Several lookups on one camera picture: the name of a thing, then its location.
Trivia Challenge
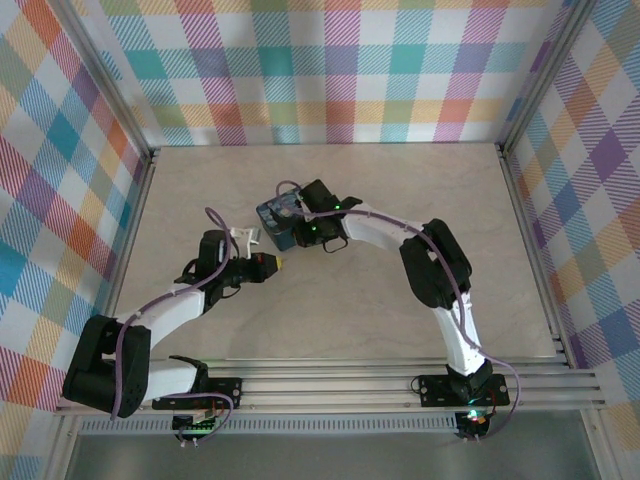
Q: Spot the starry night print tin box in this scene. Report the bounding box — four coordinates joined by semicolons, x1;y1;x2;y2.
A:
255;192;306;253

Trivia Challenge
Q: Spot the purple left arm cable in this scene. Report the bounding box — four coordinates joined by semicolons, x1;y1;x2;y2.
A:
108;207;242;449

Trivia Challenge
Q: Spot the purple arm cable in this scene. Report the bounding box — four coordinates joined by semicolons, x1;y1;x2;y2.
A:
275;179;524;444
108;207;242;449

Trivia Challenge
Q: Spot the aluminium front rail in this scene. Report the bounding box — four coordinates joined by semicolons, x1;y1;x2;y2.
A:
53;357;607;415

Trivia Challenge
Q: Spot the grey slotted cable duct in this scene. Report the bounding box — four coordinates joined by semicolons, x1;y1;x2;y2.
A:
78;417;460;436

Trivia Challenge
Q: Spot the plaid cloth panel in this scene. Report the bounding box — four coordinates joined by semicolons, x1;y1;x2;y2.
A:
0;0;146;480
84;0;566;149
507;0;640;480

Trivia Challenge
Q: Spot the small electronics board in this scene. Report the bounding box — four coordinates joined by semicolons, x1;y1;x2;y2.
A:
457;408;490;437
171;413;217;435

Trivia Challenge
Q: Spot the aluminium side rail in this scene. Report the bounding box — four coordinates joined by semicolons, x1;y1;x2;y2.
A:
84;147;161;376
494;142;576;369

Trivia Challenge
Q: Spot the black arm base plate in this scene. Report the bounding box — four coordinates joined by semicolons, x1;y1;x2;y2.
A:
151;377;245;412
417;373;511;409

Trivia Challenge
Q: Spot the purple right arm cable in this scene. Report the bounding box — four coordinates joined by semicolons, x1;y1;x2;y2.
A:
275;179;524;444

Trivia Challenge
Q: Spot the aluminium frame post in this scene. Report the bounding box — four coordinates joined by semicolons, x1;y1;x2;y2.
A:
49;0;161;166
494;0;601;156

